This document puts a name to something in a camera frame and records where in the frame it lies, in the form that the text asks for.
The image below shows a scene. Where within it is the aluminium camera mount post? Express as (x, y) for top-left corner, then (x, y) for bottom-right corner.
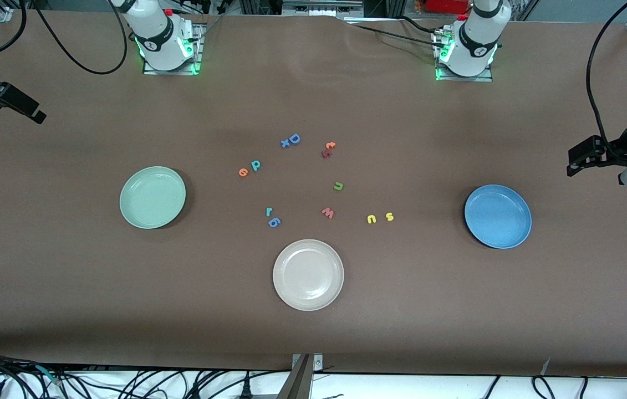
(277, 353), (325, 399)

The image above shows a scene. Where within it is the long black table cable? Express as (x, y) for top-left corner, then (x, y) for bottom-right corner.
(346, 22), (447, 45)

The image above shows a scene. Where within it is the brown table cover mat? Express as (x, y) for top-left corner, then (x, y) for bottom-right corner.
(0, 10), (627, 378)

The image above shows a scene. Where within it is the black cable teal connector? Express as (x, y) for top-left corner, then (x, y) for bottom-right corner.
(14, 360), (64, 387)

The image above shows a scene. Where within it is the blue plate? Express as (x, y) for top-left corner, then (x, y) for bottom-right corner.
(463, 185), (532, 249)

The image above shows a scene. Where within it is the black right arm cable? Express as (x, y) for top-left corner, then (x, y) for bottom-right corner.
(33, 0), (128, 75)

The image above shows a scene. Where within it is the pale green plate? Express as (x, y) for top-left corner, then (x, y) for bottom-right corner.
(119, 166), (187, 229)

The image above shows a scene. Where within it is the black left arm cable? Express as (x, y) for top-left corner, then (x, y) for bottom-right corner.
(585, 0), (627, 150)

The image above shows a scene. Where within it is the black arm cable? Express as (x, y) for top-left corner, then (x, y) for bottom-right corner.
(585, 0), (627, 150)
(33, 0), (128, 75)

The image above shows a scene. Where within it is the black hanging cable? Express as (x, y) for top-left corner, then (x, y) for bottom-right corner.
(0, 0), (27, 59)

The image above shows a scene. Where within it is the short black table cable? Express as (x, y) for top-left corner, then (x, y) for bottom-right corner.
(396, 16), (441, 35)

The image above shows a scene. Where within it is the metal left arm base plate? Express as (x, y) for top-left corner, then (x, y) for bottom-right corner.
(434, 30), (494, 83)

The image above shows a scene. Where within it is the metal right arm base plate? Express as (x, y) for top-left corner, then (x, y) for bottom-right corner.
(142, 22), (204, 75)

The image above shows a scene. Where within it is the grey metal rack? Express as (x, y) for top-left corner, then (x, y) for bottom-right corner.
(282, 0), (365, 17)

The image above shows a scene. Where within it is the red box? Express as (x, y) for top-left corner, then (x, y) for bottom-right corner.
(426, 0), (470, 14)

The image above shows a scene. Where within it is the beige plate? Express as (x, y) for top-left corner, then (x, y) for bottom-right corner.
(272, 239), (345, 311)

